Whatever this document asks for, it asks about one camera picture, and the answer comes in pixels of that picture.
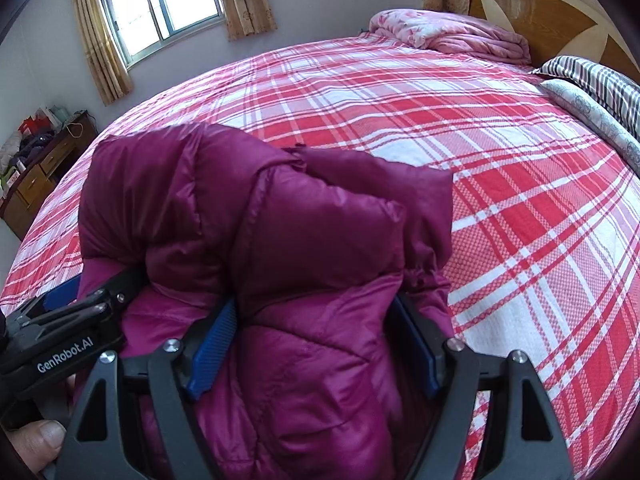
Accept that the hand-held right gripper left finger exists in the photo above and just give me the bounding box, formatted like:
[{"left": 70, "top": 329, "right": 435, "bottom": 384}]
[{"left": 54, "top": 297, "right": 238, "bottom": 480}]

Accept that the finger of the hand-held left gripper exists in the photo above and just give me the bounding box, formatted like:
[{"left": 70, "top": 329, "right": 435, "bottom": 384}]
[
  {"left": 20, "top": 280, "right": 81, "bottom": 317},
  {"left": 30, "top": 266, "right": 148, "bottom": 336}
]

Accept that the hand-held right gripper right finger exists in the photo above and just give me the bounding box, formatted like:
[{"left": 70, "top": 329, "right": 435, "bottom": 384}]
[{"left": 390, "top": 292, "right": 575, "bottom": 480}]

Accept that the purple down jacket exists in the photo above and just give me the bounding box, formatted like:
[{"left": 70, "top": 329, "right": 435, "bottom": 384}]
[{"left": 75, "top": 122, "right": 456, "bottom": 480}]

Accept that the pile of clothes and boxes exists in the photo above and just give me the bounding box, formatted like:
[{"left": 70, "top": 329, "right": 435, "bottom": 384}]
[{"left": 0, "top": 105, "right": 68, "bottom": 181}]

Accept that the person's left hand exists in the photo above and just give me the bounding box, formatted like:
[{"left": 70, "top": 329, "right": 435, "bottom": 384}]
[{"left": 5, "top": 420, "right": 68, "bottom": 476}]

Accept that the wooden desk with drawers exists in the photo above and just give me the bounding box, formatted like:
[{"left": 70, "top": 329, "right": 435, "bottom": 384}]
[{"left": 0, "top": 110, "right": 98, "bottom": 241}]

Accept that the red plaid bed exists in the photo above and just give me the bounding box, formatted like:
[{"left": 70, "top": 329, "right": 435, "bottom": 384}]
[{"left": 0, "top": 30, "right": 640, "bottom": 480}]

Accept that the window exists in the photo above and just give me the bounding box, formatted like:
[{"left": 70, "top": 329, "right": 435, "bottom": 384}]
[{"left": 95, "top": 0, "right": 226, "bottom": 71}]

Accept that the grey patterned pillow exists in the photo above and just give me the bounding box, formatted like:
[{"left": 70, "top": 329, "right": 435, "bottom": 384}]
[{"left": 540, "top": 79, "right": 640, "bottom": 171}]

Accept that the pink floral blanket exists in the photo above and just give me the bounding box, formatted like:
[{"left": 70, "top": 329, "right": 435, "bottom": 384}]
[{"left": 369, "top": 8, "right": 532, "bottom": 67}]

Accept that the striped pillow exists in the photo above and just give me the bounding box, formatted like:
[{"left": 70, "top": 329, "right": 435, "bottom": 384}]
[{"left": 532, "top": 55, "right": 640, "bottom": 141}]

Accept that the wooden bed headboard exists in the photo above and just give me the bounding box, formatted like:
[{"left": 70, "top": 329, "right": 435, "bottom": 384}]
[{"left": 467, "top": 0, "right": 640, "bottom": 86}]

